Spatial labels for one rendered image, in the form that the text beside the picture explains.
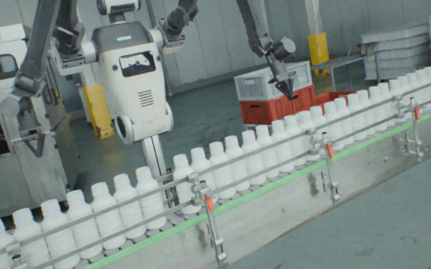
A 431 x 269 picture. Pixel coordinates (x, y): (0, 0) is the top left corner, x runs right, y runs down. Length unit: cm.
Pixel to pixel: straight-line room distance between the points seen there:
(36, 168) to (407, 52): 631
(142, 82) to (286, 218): 79
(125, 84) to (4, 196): 342
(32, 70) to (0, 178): 356
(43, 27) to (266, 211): 84
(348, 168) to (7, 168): 392
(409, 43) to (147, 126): 689
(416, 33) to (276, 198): 725
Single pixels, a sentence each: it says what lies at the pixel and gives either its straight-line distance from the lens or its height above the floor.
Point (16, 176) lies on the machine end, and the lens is 485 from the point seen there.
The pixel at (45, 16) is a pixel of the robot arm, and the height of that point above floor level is 161.
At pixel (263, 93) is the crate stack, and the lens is 354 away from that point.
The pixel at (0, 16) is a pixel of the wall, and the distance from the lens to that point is 1323.
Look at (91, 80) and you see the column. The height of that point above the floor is 121.
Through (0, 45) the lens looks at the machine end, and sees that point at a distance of 472.
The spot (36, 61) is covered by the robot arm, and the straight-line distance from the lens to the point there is 136.
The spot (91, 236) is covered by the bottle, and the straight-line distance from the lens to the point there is 108.
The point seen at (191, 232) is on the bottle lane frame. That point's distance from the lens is 115.
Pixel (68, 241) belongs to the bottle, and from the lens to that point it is 106.
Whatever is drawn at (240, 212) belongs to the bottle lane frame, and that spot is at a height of 96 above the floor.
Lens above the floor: 145
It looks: 12 degrees down
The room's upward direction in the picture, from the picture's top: 12 degrees counter-clockwise
